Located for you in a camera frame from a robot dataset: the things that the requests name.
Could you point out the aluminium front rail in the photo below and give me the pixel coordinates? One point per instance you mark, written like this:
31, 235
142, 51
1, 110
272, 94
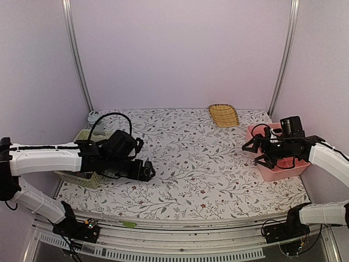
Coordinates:
235, 239

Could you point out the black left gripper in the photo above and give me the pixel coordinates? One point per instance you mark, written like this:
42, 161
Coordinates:
137, 173

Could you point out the right aluminium frame post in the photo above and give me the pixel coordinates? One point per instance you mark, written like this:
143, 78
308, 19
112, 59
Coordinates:
290, 32

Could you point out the green tape piece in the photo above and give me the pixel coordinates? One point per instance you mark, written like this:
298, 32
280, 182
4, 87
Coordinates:
128, 224

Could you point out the yellow woven bamboo tray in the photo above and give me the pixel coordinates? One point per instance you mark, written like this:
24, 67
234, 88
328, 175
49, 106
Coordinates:
224, 115

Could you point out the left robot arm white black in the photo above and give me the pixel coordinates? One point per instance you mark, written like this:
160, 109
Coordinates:
78, 156

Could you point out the pink divided organizer box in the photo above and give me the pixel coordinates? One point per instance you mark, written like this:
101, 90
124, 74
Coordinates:
285, 167

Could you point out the floral tablecloth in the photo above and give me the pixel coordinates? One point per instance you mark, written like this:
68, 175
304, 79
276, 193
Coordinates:
201, 171

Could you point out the cream perforated laundry basket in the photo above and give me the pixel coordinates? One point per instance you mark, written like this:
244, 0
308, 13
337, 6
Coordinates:
86, 179

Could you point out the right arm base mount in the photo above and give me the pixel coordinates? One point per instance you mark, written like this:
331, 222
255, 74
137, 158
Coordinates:
275, 231

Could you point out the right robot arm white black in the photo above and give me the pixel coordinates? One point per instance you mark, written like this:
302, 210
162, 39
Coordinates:
328, 182

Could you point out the aluminium frame post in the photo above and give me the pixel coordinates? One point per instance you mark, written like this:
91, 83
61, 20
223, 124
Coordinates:
290, 32
69, 22

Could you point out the left aluminium frame post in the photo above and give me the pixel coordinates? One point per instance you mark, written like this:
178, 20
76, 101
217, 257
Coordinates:
69, 22

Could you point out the mint lidded glass jar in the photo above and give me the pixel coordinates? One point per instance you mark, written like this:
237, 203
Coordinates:
93, 116

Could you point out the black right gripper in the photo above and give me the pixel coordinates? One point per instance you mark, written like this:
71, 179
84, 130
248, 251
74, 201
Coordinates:
270, 161

